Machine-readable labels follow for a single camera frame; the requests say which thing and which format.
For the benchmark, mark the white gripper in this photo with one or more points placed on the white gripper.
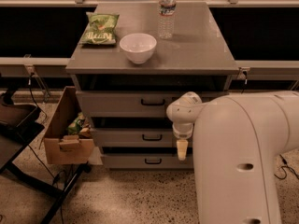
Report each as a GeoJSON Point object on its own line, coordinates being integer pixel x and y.
{"type": "Point", "coordinates": [182, 132]}

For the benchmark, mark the grey drawer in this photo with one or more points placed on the grey drawer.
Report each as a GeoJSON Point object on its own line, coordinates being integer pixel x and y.
{"type": "Point", "coordinates": [134, 137]}
{"type": "Point", "coordinates": [146, 162]}
{"type": "Point", "coordinates": [126, 104]}

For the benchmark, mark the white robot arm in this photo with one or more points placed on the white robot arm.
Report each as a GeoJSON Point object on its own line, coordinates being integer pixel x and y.
{"type": "Point", "coordinates": [235, 139]}

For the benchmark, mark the grey bottom drawer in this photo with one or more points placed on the grey bottom drawer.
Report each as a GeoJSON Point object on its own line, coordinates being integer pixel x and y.
{"type": "Point", "coordinates": [146, 162]}

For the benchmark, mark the grey drawer cabinet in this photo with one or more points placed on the grey drawer cabinet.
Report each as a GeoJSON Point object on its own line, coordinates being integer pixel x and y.
{"type": "Point", "coordinates": [196, 58]}

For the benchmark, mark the grey top drawer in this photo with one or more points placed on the grey top drawer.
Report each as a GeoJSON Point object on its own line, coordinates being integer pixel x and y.
{"type": "Point", "coordinates": [126, 104]}

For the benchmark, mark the white ceramic bowl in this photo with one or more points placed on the white ceramic bowl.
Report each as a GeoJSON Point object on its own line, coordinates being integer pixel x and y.
{"type": "Point", "coordinates": [138, 48]}

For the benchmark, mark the green snack bag in box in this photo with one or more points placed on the green snack bag in box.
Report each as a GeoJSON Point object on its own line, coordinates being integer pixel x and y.
{"type": "Point", "coordinates": [77, 124]}

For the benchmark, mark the cardboard box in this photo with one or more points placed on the cardboard box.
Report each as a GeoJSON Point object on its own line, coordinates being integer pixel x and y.
{"type": "Point", "coordinates": [60, 147]}

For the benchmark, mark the green chip bag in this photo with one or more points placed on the green chip bag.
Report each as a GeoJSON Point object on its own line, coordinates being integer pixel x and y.
{"type": "Point", "coordinates": [100, 29]}

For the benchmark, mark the clear plastic water bottle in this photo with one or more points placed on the clear plastic water bottle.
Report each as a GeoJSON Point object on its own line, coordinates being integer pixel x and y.
{"type": "Point", "coordinates": [166, 18]}

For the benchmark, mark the metal railing frame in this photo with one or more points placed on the metal railing frame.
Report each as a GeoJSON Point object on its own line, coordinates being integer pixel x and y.
{"type": "Point", "coordinates": [261, 34]}

